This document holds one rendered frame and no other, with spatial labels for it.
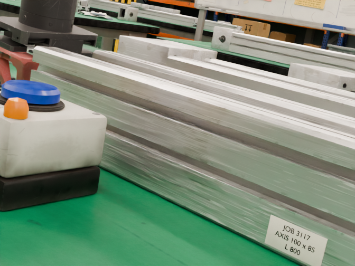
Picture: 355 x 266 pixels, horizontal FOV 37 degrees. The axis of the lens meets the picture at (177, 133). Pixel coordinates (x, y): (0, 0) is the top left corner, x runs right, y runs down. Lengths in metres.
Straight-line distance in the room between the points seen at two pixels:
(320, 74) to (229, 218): 0.40
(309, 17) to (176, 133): 3.22
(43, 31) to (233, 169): 0.28
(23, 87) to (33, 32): 0.18
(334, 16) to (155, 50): 2.90
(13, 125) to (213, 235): 0.15
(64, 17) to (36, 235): 0.30
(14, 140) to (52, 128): 0.03
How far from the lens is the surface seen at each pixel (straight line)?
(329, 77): 0.72
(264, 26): 5.07
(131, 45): 0.70
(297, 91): 0.55
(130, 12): 3.70
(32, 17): 0.57
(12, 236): 0.32
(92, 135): 0.37
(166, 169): 0.40
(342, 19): 3.50
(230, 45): 2.32
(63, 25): 0.58
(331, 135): 0.33
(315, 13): 3.58
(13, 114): 0.34
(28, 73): 0.56
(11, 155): 0.34
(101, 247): 0.32
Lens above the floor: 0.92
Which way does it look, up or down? 13 degrees down
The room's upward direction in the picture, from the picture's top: 10 degrees clockwise
